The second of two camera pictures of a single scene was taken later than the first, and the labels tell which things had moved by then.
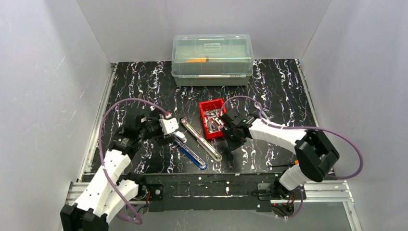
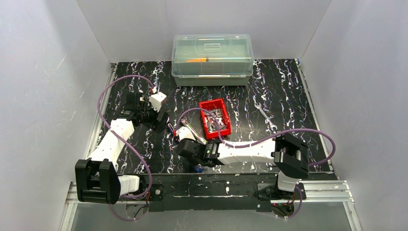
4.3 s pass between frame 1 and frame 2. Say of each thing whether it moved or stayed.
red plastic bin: stayed
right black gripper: moved
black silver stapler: stayed
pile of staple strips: stayed
